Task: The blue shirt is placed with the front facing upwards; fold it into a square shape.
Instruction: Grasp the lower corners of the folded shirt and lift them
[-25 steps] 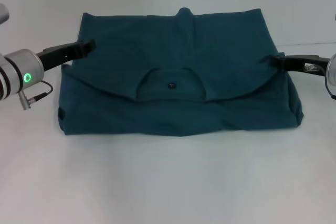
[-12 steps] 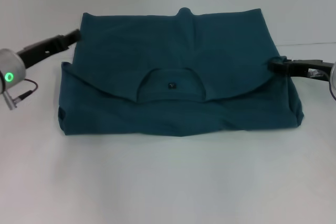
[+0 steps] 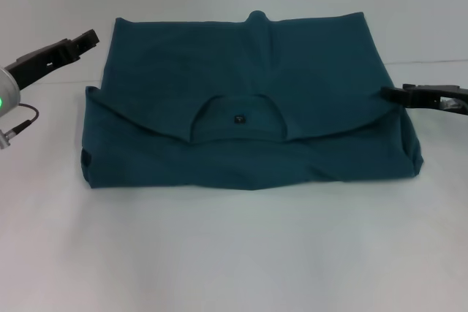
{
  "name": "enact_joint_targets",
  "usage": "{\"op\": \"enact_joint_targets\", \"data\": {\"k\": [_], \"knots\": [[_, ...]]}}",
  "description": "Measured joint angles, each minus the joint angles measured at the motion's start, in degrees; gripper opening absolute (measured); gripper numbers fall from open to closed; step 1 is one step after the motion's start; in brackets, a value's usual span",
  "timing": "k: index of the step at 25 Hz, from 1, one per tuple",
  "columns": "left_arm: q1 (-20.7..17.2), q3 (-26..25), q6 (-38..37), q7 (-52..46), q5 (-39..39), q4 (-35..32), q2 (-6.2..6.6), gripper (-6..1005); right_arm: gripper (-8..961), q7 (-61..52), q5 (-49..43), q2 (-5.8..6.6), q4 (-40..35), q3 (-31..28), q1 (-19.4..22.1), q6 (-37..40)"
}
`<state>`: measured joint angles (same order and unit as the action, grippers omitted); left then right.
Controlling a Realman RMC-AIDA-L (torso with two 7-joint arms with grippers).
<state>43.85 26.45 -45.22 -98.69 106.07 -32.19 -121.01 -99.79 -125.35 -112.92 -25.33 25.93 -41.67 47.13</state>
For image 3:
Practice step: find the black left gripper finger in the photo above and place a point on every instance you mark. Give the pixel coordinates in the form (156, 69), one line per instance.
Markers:
(86, 39)

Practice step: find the teal blue printed t-shirt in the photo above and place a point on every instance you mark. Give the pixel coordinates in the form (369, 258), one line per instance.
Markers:
(237, 144)

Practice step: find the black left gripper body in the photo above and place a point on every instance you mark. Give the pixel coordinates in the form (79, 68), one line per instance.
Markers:
(40, 61)

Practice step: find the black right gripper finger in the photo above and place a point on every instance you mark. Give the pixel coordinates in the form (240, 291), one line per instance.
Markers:
(395, 94)

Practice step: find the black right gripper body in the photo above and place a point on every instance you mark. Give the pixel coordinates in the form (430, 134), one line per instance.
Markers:
(438, 98)

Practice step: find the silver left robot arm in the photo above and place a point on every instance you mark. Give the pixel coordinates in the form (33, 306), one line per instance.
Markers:
(7, 91)

